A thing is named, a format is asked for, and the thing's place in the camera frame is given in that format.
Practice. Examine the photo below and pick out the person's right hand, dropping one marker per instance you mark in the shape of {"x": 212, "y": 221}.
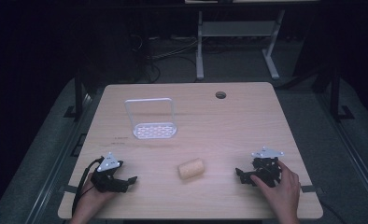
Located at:
{"x": 281, "y": 193}

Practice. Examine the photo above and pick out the person's left hand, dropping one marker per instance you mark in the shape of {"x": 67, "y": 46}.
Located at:
{"x": 93, "y": 196}

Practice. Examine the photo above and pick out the black metal stand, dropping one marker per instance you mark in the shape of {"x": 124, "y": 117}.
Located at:
{"x": 78, "y": 93}
{"x": 335, "y": 93}

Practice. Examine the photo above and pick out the white metal stand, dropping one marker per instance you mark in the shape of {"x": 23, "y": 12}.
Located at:
{"x": 238, "y": 28}

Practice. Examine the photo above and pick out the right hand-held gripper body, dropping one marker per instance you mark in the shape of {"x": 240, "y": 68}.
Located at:
{"x": 266, "y": 165}

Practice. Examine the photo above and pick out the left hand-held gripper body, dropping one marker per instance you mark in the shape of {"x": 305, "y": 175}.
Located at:
{"x": 109, "y": 164}

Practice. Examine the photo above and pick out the beige cylindrical sponge roll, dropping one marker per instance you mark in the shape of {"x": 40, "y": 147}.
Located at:
{"x": 191, "y": 168}

